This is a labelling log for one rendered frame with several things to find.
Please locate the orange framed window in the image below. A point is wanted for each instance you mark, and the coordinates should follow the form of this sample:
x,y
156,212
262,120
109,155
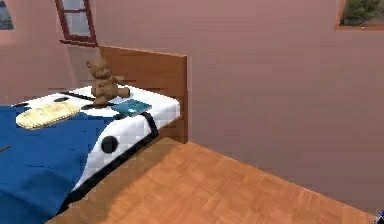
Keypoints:
x,y
361,13

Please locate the teal book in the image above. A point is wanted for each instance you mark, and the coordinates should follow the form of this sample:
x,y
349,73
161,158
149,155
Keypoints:
x,y
131,107

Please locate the pink framed window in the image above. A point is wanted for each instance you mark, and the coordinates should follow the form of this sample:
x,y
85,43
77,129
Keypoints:
x,y
5,15

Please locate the red framed window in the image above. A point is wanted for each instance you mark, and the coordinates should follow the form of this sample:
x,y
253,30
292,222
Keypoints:
x,y
77,20

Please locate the brown teddy bear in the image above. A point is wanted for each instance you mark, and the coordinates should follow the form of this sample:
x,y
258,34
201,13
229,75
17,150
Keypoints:
x,y
104,85

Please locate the cream yellow pillow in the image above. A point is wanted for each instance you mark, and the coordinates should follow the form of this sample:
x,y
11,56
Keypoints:
x,y
46,114

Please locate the wooden bed with blue cover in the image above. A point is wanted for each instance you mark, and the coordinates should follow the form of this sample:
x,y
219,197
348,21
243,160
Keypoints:
x,y
40,160

